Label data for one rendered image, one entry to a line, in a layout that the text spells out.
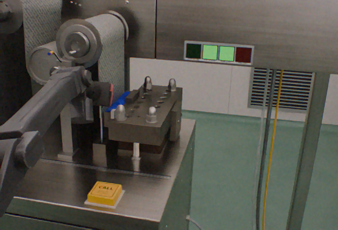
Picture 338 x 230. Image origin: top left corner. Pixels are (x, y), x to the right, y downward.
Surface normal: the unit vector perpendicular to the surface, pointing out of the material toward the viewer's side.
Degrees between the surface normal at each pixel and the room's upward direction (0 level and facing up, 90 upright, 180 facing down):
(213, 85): 90
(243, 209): 0
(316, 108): 90
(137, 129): 90
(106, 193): 0
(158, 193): 0
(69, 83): 78
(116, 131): 90
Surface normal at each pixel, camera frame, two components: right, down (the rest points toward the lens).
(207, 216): 0.03, -0.94
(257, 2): -0.20, 0.33
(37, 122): 0.98, -0.17
